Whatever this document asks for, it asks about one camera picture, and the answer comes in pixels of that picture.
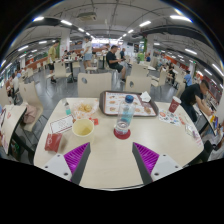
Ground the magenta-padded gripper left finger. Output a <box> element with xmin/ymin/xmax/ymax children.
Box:
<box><xmin>41</xmin><ymin>142</ymin><xmax>92</xmax><ymax>185</ymax></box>

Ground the group of beige chairs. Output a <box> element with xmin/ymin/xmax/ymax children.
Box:
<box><xmin>19</xmin><ymin>56</ymin><xmax>188</xmax><ymax>98</ymax></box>

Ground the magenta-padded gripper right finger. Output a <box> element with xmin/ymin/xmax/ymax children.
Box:
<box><xmin>132</xmin><ymin>142</ymin><xmax>183</xmax><ymax>186</ymax></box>

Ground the ceiling air conditioner unit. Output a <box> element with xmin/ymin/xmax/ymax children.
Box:
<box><xmin>76</xmin><ymin>12</ymin><xmax>98</xmax><ymax>22</ymax></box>

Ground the group of ceiling lights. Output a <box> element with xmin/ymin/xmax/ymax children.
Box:
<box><xmin>0</xmin><ymin>13</ymin><xmax>224</xmax><ymax>78</ymax></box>

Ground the beige chair with round hole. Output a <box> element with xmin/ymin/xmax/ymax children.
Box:
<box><xmin>77</xmin><ymin>72</ymin><xmax>113</xmax><ymax>99</ymax></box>
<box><xmin>124</xmin><ymin>74</ymin><xmax>153</xmax><ymax>94</ymax></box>

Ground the red paper cup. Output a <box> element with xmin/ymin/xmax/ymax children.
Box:
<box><xmin>168</xmin><ymin>95</ymin><xmax>183</xmax><ymax>114</ymax></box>

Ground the white card with red print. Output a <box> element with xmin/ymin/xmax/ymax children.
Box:
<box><xmin>49</xmin><ymin>114</ymin><xmax>75</xmax><ymax>135</ymax></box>

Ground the printed sticker sheet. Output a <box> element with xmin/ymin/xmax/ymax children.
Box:
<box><xmin>158</xmin><ymin>109</ymin><xmax>183</xmax><ymax>128</ymax></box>

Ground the red paper packet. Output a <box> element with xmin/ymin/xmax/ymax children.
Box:
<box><xmin>44</xmin><ymin>132</ymin><xmax>64</xmax><ymax>153</ymax></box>

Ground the flat round red coaster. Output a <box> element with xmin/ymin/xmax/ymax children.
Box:
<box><xmin>113</xmin><ymin>128</ymin><xmax>132</xmax><ymax>140</ymax></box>

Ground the brown food tray with liner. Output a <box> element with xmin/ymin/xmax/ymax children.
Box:
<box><xmin>98</xmin><ymin>90</ymin><xmax>160</xmax><ymax>118</ymax></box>

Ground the clear blue-capped water bottle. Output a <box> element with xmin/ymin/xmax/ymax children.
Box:
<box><xmin>114</xmin><ymin>94</ymin><xmax>137</xmax><ymax>136</ymax></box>

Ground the person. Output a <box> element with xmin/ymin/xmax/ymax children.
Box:
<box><xmin>105</xmin><ymin>44</ymin><xmax>128</xmax><ymax>83</ymax></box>
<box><xmin>179</xmin><ymin>79</ymin><xmax>214</xmax><ymax>123</ymax></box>
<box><xmin>183</xmin><ymin>69</ymin><xmax>193</xmax><ymax>88</ymax></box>
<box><xmin>81</xmin><ymin>35</ymin><xmax>94</xmax><ymax>70</ymax></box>
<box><xmin>8</xmin><ymin>72</ymin><xmax>20</xmax><ymax>98</ymax></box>
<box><xmin>47</xmin><ymin>40</ymin><xmax>60</xmax><ymax>84</ymax></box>

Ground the pink bag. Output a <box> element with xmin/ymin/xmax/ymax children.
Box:
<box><xmin>22</xmin><ymin>103</ymin><xmax>38</xmax><ymax>125</ymax></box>

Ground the cream plastic cup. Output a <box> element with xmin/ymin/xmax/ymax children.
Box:
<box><xmin>71</xmin><ymin>118</ymin><xmax>95</xmax><ymax>145</ymax></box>

